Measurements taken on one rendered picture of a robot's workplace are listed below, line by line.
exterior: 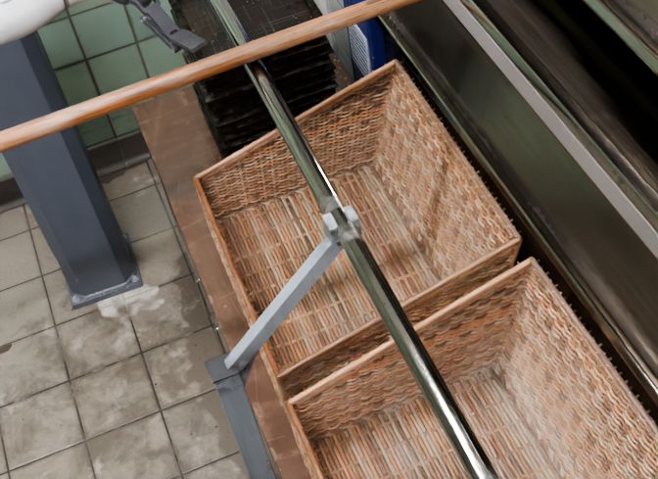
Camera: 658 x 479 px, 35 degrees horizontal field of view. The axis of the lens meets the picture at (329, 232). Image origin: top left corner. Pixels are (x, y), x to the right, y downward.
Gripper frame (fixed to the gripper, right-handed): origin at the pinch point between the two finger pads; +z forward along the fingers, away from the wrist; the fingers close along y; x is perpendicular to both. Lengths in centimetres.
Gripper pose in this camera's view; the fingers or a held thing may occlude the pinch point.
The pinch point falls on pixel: (180, 8)
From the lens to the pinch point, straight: 167.8
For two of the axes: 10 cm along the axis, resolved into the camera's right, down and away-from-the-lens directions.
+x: -7.4, 5.8, -3.3
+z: 6.2, 4.0, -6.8
